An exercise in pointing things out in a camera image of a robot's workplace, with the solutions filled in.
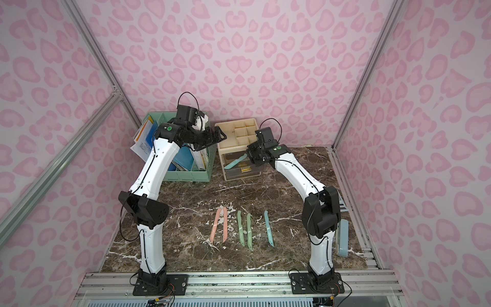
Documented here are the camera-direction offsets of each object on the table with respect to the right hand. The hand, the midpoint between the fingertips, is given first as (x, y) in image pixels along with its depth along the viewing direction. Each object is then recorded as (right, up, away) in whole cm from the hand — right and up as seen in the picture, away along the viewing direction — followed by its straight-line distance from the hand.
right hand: (242, 149), depth 87 cm
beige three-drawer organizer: (-2, +8, +6) cm, 10 cm away
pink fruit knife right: (-8, -35, +1) cm, 36 cm away
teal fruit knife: (+12, -36, +1) cm, 38 cm away
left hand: (-10, +5, -5) cm, 12 cm away
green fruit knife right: (+3, -37, -1) cm, 37 cm away
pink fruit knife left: (-13, -35, +1) cm, 37 cm away
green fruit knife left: (-1, -36, 0) cm, 36 cm away
